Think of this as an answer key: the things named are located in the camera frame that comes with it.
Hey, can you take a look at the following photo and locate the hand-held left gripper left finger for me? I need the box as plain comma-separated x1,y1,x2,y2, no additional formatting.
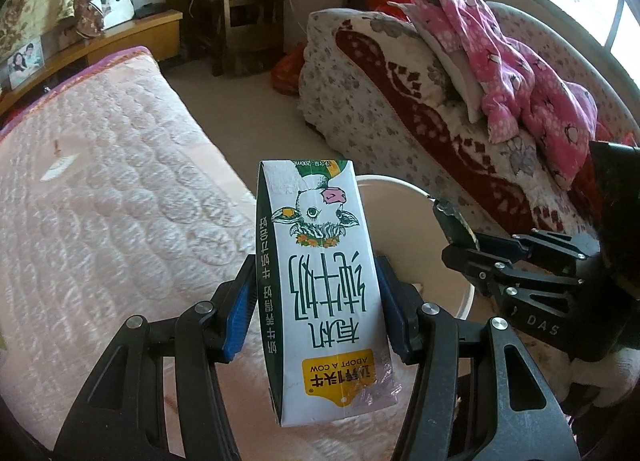
52,253,258,461

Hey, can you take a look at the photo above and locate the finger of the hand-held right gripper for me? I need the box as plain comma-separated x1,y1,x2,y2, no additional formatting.
442,245,584,303
432,198,597,262

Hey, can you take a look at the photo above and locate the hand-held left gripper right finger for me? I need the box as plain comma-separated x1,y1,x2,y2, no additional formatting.
375,255,576,461

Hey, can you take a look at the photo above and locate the white plastic bucket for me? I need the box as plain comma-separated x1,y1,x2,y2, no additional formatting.
352,174,476,322

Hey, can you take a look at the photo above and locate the white green milk carton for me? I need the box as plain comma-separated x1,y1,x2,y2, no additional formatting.
255,158,404,428

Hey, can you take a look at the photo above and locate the white pillow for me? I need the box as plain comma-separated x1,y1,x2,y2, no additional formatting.
434,41,487,125

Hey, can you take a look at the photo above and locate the pink quilted mattress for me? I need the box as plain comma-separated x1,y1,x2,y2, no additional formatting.
0,46,416,461

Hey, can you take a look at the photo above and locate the floral covered sofa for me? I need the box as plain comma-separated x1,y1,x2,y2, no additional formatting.
298,1,640,242

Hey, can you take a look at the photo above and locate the pink printed jacket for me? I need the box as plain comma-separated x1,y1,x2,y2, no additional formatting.
390,0,599,192

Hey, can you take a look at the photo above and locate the red bag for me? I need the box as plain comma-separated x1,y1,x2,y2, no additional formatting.
271,44,307,97

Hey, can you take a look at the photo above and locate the wooden chair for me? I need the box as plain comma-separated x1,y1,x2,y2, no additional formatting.
192,0,292,78

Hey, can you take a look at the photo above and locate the wooden headboard shelf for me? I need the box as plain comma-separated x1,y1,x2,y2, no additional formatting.
0,8,184,117

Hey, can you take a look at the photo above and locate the white printed cover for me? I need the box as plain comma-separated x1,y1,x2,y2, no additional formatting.
88,0,135,25

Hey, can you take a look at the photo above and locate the photo frame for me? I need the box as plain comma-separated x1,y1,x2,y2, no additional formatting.
6,38,47,90

